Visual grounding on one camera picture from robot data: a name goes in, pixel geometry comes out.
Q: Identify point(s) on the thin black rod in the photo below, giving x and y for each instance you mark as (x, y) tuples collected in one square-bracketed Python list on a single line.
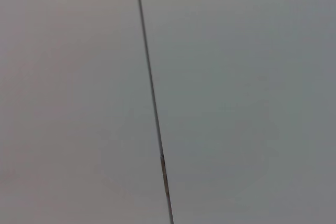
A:
[(151, 77)]

